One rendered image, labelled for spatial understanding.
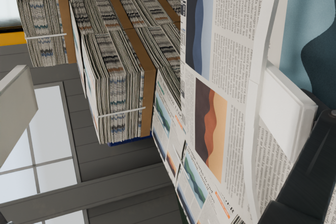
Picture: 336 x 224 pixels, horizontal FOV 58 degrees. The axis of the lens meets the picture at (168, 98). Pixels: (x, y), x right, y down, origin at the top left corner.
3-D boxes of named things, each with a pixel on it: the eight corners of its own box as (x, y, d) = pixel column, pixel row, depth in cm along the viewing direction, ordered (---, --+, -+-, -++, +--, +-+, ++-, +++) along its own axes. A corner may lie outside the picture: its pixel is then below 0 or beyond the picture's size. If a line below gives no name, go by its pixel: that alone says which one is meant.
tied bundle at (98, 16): (132, 92, 155) (87, 100, 148) (118, 57, 174) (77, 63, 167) (135, 28, 129) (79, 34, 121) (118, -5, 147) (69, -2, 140)
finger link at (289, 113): (302, 105, 12) (320, 105, 12) (251, 54, 19) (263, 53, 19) (290, 164, 14) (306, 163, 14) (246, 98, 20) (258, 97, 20)
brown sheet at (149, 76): (149, 135, 135) (140, 137, 134) (132, 93, 154) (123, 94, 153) (156, 69, 109) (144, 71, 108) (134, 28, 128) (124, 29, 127)
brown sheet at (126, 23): (131, 92, 155) (123, 93, 154) (117, 58, 174) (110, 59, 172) (133, 27, 129) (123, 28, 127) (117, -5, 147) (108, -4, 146)
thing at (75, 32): (87, 99, 147) (85, 99, 147) (78, 63, 165) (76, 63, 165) (80, 34, 121) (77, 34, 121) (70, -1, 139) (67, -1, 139)
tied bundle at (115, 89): (151, 135, 136) (99, 147, 128) (133, 92, 155) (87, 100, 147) (158, 70, 110) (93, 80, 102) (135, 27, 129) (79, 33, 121)
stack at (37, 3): (242, 42, 201) (32, 70, 159) (221, 19, 220) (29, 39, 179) (260, -15, 174) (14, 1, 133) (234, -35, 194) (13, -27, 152)
